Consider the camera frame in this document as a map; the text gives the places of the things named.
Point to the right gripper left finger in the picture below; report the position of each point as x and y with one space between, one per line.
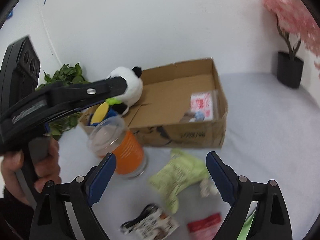
51 220

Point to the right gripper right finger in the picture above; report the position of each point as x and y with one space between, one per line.
271 218

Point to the green plastic bag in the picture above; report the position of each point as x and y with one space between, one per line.
246 227

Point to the pink red sachet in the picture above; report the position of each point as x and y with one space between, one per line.
205 229

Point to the panda plush toy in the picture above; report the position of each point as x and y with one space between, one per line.
120 105

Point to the light green printed pouch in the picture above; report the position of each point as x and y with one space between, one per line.
182 171

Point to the clear red-printed plastic bag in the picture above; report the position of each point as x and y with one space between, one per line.
206 102

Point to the person left hand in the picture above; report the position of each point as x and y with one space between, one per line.
47 169

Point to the green leafy plant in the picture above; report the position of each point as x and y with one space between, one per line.
67 75

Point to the orange labelled clear jar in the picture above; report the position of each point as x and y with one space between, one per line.
113 136

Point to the white illustrated snack packet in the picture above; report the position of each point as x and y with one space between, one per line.
157 225

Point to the brown plush toy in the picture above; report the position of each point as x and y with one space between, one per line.
190 116

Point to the cardboard box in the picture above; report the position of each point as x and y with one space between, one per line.
155 118

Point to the black plant pot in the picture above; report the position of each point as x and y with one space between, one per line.
289 72

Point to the pink blossom artificial tree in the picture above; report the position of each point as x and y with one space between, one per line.
295 25

